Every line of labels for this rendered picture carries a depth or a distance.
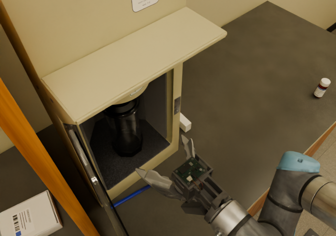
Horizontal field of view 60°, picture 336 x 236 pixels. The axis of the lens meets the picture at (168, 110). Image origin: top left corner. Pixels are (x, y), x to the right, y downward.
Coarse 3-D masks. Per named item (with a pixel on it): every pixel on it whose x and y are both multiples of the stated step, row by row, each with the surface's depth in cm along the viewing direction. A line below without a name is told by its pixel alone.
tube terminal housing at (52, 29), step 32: (0, 0) 36; (32, 0) 38; (64, 0) 41; (96, 0) 45; (128, 0) 49; (160, 0) 54; (32, 32) 41; (64, 32) 44; (96, 32) 48; (128, 32) 53; (32, 64) 44; (64, 64) 48; (160, 160) 99
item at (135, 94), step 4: (140, 88) 69; (144, 88) 71; (132, 92) 68; (136, 92) 69; (140, 92) 70; (128, 96) 68; (132, 96) 69; (136, 96) 69; (120, 100) 68; (124, 100) 68; (128, 100) 68; (112, 104) 68
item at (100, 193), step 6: (72, 132) 54; (72, 138) 53; (78, 144) 53; (78, 150) 52; (84, 156) 51; (84, 162) 50; (90, 168) 50; (90, 174) 49; (96, 180) 48; (96, 186) 48; (102, 192) 47; (102, 198) 46; (108, 204) 46; (108, 210) 45; (108, 216) 55; (114, 216) 45; (114, 222) 44; (114, 228) 43; (120, 228) 43; (120, 234) 43
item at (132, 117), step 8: (136, 104) 78; (104, 112) 76; (128, 112) 76; (136, 112) 81; (112, 120) 79; (120, 120) 78; (128, 120) 79; (136, 120) 83; (112, 128) 82; (120, 128) 81; (128, 128) 82; (136, 128) 85; (112, 136) 87; (120, 136) 84; (128, 136) 85; (136, 136) 88; (120, 144) 88; (128, 144) 88; (136, 144) 91
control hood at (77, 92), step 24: (168, 24) 55; (192, 24) 55; (120, 48) 51; (144, 48) 51; (168, 48) 51; (192, 48) 51; (72, 72) 47; (96, 72) 47; (120, 72) 47; (144, 72) 47; (48, 96) 49; (72, 96) 44; (96, 96) 44; (120, 96) 44; (72, 120) 42
